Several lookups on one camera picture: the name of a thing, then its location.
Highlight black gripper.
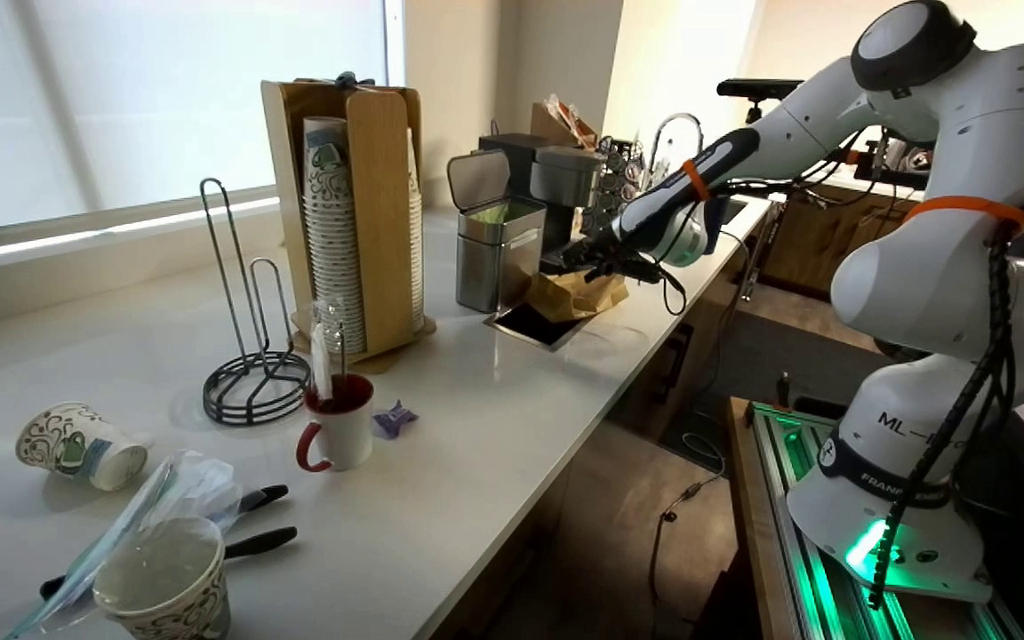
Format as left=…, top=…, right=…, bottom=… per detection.
left=541, top=228, right=665, bottom=286

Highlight brown paper bag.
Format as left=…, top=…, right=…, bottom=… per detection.
left=521, top=264, right=633, bottom=329

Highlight steel trash bin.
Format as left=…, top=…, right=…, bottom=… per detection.
left=450, top=203, right=552, bottom=317

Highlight trash bin lid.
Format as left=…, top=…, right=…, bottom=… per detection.
left=444, top=145, right=515, bottom=219

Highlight clear plastic straw bag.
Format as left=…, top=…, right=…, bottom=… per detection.
left=0, top=447, right=242, bottom=640

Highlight dark countertop appliance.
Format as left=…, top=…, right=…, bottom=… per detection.
left=479, top=132, right=603, bottom=257

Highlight green bin liner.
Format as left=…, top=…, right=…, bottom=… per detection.
left=466, top=203, right=520, bottom=233

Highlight brown snack box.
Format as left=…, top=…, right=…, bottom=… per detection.
left=527, top=93, right=603, bottom=155

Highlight chrome faucet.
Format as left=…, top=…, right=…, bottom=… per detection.
left=646, top=112, right=712, bottom=190

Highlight wooden cup dispenser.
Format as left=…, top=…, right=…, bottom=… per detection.
left=258, top=76, right=436, bottom=366

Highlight printed paper cup stack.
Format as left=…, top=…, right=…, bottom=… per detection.
left=297, top=114, right=370, bottom=359

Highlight small purple wrapper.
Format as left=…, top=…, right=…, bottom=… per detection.
left=370, top=398, right=422, bottom=441

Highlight clear plastic stirrer pack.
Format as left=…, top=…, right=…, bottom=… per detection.
left=306, top=295, right=347, bottom=405

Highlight white roller blind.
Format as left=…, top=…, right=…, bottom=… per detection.
left=29, top=0, right=392, bottom=212

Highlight orange velcro strap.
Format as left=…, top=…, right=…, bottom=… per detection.
left=898, top=194, right=1024, bottom=236
left=680, top=158, right=716, bottom=208

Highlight black stereo camera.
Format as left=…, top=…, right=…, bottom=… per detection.
left=716, top=76, right=806, bottom=103

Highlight thin black floor cable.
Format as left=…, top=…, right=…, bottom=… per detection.
left=646, top=475, right=712, bottom=619

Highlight white mug red handle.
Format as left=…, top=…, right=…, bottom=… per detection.
left=291, top=372, right=379, bottom=477

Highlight wire paper towel holder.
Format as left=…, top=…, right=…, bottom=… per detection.
left=195, top=174, right=316, bottom=432

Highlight aluminium rail base frame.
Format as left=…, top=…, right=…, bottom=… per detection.
left=758, top=401, right=1024, bottom=640

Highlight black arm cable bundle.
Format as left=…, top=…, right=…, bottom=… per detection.
left=863, top=223, right=1020, bottom=610

